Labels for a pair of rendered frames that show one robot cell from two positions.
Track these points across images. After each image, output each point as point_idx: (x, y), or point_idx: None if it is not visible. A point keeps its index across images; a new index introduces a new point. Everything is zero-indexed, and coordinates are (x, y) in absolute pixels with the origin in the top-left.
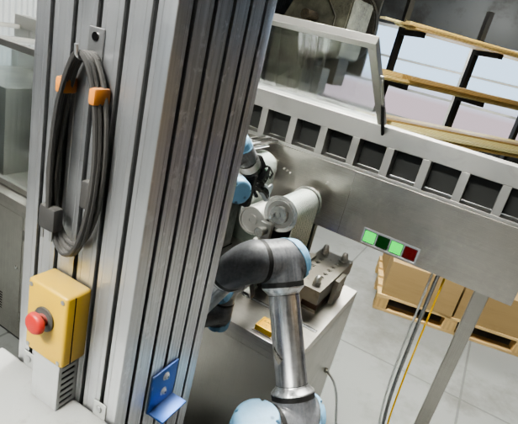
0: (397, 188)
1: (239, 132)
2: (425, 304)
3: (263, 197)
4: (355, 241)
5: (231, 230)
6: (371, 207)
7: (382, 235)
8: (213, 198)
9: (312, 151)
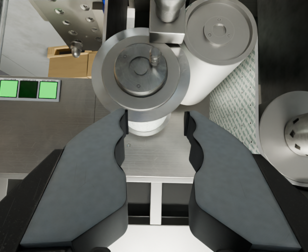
0: (27, 170)
1: None
2: None
3: (93, 151)
4: (68, 77)
5: (261, 18)
6: (57, 131)
7: (31, 98)
8: None
9: (164, 182)
